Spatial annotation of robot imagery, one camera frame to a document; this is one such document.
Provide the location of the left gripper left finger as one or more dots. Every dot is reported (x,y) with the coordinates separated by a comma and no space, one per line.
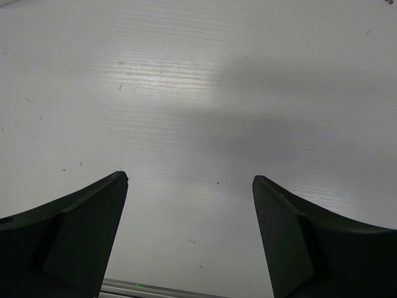
(62,248)

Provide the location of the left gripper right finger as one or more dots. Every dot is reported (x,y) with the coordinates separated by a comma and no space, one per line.
(313,252)

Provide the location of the front aluminium rail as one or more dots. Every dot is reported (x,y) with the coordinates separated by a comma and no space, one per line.
(117,288)

